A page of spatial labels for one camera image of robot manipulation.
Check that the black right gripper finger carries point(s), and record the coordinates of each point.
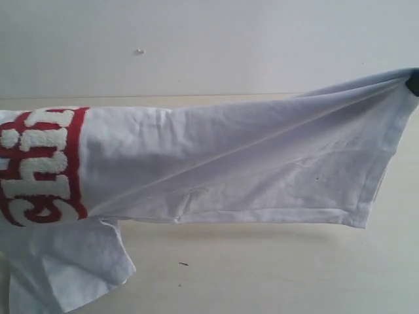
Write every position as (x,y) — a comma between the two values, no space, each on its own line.
(413,82)

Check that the white t-shirt red lettering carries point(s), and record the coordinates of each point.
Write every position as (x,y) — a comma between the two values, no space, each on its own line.
(69,175)

